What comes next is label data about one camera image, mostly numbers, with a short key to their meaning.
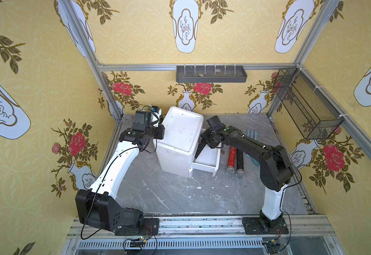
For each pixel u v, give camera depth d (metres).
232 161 0.93
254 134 1.08
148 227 0.73
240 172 0.88
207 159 0.86
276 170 0.50
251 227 0.73
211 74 0.92
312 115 0.66
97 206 0.41
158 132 0.71
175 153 0.73
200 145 0.89
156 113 0.69
